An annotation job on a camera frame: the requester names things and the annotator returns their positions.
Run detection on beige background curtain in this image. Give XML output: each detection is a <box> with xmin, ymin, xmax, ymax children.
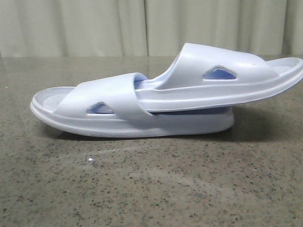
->
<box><xmin>0</xmin><ymin>0</ymin><xmax>303</xmax><ymax>57</ymax></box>

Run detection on light blue slipper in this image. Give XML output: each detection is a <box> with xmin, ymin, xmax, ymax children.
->
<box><xmin>134</xmin><ymin>43</ymin><xmax>303</xmax><ymax>113</ymax></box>
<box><xmin>30</xmin><ymin>73</ymin><xmax>234</xmax><ymax>138</ymax></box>

